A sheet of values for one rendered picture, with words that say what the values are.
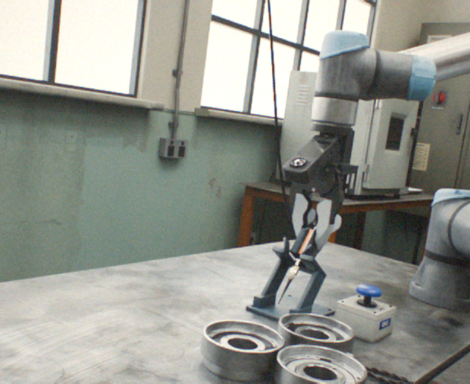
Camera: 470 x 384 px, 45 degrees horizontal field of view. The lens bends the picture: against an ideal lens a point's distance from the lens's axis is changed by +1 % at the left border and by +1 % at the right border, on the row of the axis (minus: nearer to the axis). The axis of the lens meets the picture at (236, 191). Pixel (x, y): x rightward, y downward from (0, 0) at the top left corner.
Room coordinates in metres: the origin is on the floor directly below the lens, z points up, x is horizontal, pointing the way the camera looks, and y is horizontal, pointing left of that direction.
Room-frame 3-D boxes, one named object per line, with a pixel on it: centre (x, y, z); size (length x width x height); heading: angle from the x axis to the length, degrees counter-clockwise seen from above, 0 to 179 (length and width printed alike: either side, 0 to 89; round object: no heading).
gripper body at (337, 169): (0.98, -0.15, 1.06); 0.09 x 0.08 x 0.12; 142
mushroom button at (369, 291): (0.89, -0.23, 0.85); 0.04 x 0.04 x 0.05
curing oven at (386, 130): (3.31, -0.63, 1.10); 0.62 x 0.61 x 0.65; 142
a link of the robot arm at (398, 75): (1.01, -0.24, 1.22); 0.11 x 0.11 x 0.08; 8
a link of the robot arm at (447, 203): (1.15, -0.46, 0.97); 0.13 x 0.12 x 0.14; 8
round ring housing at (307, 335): (0.77, -0.13, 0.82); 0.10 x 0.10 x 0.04
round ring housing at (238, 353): (0.70, -0.03, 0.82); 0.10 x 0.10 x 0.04
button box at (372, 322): (0.90, -0.23, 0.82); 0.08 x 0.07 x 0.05; 142
